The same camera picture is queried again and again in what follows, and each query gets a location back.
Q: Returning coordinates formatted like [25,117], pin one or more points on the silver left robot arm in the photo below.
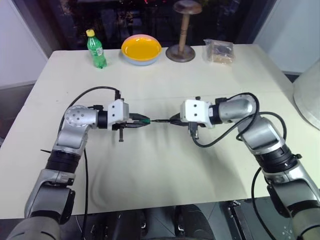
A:
[75,120]

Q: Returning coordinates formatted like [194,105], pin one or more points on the dark rounded shape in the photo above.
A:
[191,222]

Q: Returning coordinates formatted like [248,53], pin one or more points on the grey round metal object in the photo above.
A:
[308,100]

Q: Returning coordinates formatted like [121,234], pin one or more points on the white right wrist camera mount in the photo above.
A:
[196,110]

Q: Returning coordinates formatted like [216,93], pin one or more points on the yellow plastic bowl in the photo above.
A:
[141,48]

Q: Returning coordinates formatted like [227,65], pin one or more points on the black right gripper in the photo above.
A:
[194,127]

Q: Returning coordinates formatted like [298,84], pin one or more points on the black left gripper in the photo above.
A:
[121,135]

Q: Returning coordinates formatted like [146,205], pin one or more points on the pink plastic bowl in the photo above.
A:
[142,36]

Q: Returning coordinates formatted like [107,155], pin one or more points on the pale blue plastic bowl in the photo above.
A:
[140,62]

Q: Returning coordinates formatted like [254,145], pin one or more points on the green bottle with yellow cap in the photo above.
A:
[96,50]

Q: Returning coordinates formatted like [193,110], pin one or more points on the clear bag of snacks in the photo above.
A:
[220,52]

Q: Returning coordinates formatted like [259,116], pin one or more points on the black flat box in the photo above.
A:
[250,220]

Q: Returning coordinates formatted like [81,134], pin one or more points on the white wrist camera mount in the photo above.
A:
[118,111]
[196,110]

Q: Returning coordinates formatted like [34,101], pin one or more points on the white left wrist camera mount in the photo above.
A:
[118,111]

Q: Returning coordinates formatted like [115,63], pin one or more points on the brown wooden hat stand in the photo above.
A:
[184,30]

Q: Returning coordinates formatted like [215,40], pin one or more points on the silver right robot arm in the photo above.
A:
[262,135]

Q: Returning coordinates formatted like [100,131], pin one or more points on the green marker cap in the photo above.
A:
[146,121]

